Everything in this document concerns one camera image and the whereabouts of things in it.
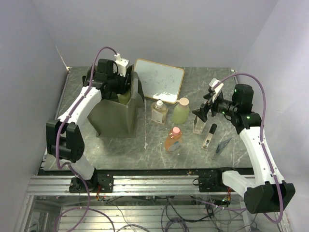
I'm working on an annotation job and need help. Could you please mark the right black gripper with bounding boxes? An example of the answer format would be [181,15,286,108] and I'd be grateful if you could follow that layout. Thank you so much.
[192,90,238,122]

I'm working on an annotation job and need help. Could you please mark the yellow pump lotion bottle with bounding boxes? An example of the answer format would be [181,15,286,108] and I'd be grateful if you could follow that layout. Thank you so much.
[117,90,131,105]

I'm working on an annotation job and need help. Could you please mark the orange bottle pink cap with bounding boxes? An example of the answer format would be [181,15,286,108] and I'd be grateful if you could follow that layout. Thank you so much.
[165,127,182,152]

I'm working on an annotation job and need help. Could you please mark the amber clear soap bottle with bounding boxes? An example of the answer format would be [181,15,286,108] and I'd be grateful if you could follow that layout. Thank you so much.
[151,100,168,125]

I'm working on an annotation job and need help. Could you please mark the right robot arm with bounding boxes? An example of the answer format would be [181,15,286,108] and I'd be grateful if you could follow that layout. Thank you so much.
[193,81,295,214]

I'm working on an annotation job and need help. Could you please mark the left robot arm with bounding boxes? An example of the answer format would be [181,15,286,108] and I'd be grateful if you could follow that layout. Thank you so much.
[46,54,132,192]

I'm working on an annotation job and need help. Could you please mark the green canvas bag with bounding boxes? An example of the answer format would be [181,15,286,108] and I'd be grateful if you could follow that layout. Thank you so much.
[87,65,145,138]

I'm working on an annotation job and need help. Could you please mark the clear square bottle black cap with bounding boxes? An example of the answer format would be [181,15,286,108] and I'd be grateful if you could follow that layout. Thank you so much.
[193,116,206,134]

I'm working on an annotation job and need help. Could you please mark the black beige slim tube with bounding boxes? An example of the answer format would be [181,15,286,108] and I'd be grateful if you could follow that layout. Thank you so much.
[202,123,217,149]

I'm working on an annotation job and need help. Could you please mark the green bottle pink pump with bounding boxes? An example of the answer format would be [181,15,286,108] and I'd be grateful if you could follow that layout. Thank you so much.
[172,98,190,124]

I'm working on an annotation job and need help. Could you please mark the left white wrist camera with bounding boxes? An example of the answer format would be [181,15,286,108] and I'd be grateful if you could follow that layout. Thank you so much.
[114,53,129,77]

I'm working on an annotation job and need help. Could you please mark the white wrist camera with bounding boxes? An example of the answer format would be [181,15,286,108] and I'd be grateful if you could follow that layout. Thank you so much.
[114,53,129,77]
[209,78,224,102]

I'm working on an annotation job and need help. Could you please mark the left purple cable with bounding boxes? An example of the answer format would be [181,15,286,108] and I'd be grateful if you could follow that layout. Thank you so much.
[53,46,119,232]

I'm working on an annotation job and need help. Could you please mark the purple cable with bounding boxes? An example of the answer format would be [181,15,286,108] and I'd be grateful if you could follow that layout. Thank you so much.
[212,72,284,223]
[53,46,119,232]

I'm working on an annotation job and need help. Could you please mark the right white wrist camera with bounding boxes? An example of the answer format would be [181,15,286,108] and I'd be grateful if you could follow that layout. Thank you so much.
[209,78,224,102]

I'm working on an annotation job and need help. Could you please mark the small whiteboard wooden frame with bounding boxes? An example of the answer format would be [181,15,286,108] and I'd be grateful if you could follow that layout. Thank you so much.
[134,59,184,104]

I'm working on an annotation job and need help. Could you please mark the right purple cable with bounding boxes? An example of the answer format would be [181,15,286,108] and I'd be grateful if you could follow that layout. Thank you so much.
[212,72,284,223]

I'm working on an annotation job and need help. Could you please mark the loose cables under frame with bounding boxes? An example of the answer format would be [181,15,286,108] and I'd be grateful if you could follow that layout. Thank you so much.
[79,192,264,232]

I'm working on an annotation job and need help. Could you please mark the aluminium rail frame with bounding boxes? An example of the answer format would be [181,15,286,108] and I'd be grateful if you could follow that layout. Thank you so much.
[14,168,290,232]

